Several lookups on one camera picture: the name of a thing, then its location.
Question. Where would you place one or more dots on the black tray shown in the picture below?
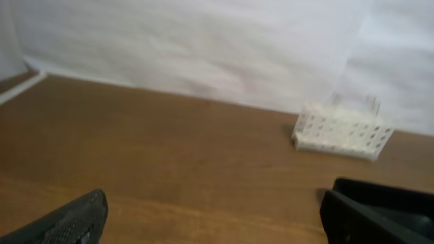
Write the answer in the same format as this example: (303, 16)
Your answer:
(390, 193)

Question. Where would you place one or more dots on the white test tube rack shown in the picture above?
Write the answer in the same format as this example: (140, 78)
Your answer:
(339, 135)

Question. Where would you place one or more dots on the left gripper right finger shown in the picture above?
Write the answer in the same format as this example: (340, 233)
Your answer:
(356, 227)

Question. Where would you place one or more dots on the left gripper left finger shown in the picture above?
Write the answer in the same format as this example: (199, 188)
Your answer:
(68, 223)

